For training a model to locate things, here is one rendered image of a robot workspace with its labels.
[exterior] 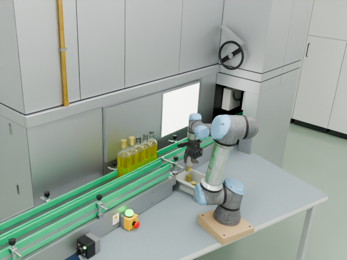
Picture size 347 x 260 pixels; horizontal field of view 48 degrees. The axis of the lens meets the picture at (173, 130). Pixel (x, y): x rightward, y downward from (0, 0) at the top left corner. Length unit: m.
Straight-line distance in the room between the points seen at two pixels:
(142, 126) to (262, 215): 0.91
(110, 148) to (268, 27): 1.34
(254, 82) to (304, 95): 2.94
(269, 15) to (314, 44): 2.88
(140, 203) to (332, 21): 3.98
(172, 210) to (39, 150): 0.83
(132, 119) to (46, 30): 0.78
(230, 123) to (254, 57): 1.13
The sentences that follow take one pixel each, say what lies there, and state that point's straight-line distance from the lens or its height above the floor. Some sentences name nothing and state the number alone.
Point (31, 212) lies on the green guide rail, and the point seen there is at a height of 0.95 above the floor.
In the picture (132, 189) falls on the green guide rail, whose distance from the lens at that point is 2.18.
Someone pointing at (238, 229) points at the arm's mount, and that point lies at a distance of 2.19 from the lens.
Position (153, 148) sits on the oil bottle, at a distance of 2.37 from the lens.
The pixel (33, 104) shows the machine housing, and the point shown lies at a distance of 1.95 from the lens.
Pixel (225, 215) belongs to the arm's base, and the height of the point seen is 0.85.
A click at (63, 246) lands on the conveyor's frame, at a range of 1.98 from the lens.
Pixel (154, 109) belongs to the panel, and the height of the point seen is 1.22.
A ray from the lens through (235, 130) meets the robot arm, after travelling 1.82.
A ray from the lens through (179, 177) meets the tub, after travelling 2.52.
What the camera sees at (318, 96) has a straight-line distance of 5.72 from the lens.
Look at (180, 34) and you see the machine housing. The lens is 2.61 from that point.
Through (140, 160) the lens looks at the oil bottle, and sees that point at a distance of 2.31.
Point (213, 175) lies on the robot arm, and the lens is 1.98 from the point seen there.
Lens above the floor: 2.08
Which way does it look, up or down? 23 degrees down
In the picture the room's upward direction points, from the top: 3 degrees clockwise
